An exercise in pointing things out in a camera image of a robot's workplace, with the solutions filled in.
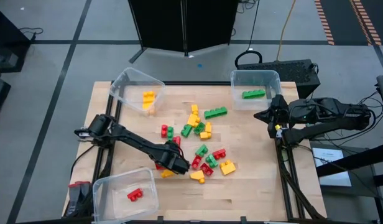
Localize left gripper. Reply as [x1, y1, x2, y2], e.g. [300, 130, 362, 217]
[154, 142, 192, 175]

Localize black computer case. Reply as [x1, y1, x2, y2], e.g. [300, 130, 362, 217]
[238, 58, 321, 103]

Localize black folding partition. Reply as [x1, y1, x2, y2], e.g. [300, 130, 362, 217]
[128, 0, 241, 58]

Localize black floor cable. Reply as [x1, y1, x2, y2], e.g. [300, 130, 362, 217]
[19, 27, 45, 41]

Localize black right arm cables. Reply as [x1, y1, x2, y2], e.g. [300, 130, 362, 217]
[306, 90, 383, 147]

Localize black looped cable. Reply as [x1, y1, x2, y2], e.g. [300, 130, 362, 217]
[234, 49, 264, 71]

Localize white paper sheet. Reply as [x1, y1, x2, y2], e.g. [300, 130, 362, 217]
[312, 147, 353, 187]

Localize clear plastic bin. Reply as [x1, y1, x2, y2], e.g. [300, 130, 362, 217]
[230, 70, 284, 112]
[91, 167, 160, 224]
[109, 67, 166, 118]

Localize large yellow toy block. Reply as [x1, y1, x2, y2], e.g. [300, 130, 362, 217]
[219, 159, 237, 176]

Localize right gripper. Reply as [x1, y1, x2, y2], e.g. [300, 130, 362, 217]
[254, 94, 290, 140]

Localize yellow sloped toy block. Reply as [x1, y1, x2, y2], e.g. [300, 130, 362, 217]
[190, 170, 206, 184]

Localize black cabinet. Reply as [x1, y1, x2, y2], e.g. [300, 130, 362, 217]
[0, 6, 32, 74]

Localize black metal beam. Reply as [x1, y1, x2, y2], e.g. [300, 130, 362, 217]
[315, 142, 383, 178]

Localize thin black cable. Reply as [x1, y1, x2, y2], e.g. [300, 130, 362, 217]
[246, 0, 261, 52]

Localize yellow cable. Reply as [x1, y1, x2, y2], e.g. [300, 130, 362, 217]
[275, 0, 297, 62]

